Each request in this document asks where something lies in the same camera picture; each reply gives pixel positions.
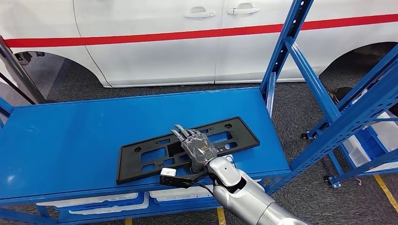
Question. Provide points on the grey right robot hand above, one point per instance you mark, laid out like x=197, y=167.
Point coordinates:
x=200, y=149

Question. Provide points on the black plastic plate part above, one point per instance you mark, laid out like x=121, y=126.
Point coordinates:
x=127, y=167

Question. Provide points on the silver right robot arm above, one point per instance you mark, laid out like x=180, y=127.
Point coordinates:
x=245, y=198

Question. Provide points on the blue metal shelf rack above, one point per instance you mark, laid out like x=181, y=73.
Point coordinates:
x=77, y=139

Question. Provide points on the blue wheeled shelf rack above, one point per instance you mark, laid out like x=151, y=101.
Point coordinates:
x=335, y=182

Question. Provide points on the yellow floor tape square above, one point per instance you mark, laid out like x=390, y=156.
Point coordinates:
x=387, y=194
x=220, y=217

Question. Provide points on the white car red stripe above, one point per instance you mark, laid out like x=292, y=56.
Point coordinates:
x=155, y=62

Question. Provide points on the black plastic parts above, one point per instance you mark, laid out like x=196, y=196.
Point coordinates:
x=340, y=94

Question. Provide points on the small white floor scrap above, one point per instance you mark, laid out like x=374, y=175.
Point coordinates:
x=359, y=181

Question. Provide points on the black stanchion belt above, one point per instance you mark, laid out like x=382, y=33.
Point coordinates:
x=18, y=89

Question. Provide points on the black right camera bracket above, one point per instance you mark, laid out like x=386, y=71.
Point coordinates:
x=174, y=182

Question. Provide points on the chrome stanchion post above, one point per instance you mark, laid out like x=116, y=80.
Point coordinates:
x=21, y=73

